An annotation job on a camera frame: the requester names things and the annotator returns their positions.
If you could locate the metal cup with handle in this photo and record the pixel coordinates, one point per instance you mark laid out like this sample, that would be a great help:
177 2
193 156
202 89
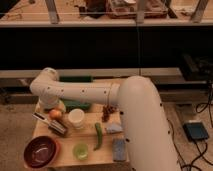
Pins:
54 125

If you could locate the orange apple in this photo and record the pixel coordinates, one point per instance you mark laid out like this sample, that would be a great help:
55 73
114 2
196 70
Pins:
55 114

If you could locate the blue grey cloth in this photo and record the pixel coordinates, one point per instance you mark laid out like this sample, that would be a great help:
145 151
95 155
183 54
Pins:
112 128

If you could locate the brown grape bunch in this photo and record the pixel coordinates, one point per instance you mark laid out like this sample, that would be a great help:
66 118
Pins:
107 111

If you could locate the green translucent cup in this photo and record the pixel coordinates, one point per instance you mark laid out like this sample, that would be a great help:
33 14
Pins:
80 151

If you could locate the white plastic cup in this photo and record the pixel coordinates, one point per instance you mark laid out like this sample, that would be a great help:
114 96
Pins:
76 118

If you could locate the blue sponge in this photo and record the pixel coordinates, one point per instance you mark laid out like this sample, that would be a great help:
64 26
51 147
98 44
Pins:
119 150

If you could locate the purple bowl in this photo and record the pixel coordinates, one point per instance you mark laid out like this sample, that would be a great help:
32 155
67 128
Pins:
40 152

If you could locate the green chili pepper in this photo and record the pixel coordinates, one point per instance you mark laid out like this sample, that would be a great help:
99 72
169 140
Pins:
99 134

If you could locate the black box on right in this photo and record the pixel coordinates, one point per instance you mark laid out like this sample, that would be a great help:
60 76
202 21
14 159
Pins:
198 68

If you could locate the wooden shelf with clutter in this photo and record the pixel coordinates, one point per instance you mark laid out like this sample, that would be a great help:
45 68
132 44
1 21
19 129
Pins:
105 13

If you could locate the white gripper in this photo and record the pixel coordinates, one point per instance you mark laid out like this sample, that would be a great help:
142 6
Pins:
49 105

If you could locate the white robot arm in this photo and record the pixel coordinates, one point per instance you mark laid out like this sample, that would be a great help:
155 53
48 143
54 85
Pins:
146 129

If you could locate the green plastic tray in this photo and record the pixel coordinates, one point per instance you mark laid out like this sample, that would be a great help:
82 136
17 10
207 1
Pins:
72 104

